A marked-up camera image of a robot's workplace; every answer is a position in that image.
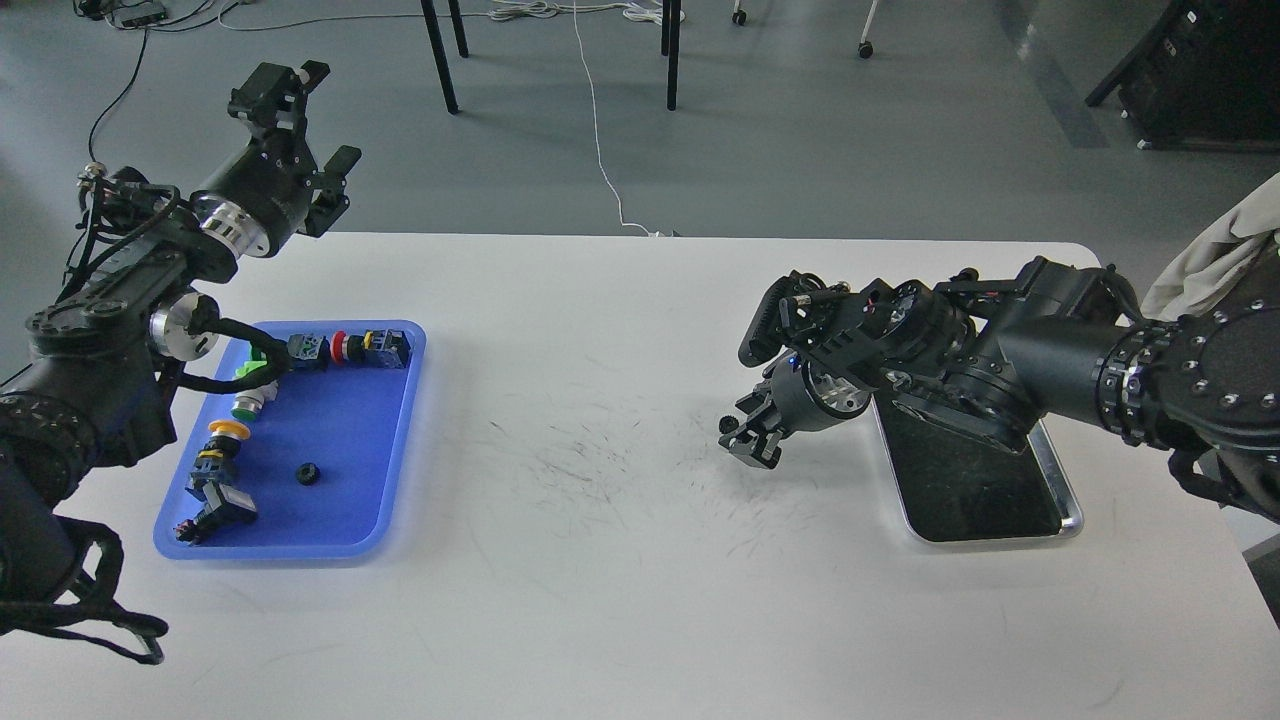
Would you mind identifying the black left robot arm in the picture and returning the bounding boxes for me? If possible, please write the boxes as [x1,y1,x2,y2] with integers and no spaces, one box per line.
[1,60,361,665]

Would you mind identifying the yellow mushroom push button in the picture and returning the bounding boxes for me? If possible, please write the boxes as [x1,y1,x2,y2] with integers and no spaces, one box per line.
[186,419,251,498]

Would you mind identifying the silver metal tray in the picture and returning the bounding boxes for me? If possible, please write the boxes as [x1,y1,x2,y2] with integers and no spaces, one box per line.
[873,401,1084,550]

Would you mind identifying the black cabinet on floor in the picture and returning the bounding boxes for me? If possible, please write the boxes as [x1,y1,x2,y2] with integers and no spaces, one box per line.
[1085,1,1279,152]

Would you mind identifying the beige cloth on chair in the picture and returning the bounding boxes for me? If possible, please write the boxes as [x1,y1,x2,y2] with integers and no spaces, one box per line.
[1140,174,1279,322]

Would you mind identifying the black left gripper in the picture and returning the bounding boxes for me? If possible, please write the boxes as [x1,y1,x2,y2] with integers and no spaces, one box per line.
[189,61,362,259]

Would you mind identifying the blue plastic tray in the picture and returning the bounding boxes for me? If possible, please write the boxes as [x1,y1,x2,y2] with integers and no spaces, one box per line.
[152,319,428,560]

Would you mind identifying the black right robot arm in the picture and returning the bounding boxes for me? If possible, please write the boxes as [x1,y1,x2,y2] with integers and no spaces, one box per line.
[719,251,1279,520]

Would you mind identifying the black table legs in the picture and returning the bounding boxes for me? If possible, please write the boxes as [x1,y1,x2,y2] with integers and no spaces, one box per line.
[419,1,684,115]

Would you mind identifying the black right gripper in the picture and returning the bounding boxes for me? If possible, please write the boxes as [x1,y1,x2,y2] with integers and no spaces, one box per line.
[718,356,872,470]

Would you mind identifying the black cable on floor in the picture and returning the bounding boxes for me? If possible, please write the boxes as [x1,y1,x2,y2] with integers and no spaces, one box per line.
[86,0,241,167]

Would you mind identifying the small black gear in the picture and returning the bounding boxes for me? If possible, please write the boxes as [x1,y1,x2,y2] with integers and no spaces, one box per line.
[294,462,321,487]

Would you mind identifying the white cable on floor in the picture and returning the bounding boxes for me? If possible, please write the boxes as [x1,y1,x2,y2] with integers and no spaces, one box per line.
[486,0,687,240]

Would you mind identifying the green push button switch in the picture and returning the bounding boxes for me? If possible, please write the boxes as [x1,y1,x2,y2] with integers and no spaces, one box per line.
[236,333,332,378]

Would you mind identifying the green white indicator button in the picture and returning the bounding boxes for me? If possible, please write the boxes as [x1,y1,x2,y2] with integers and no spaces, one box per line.
[230,360,279,424]

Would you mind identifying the red emergency stop button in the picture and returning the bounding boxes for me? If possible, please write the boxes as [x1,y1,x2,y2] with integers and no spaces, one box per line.
[330,331,365,365]

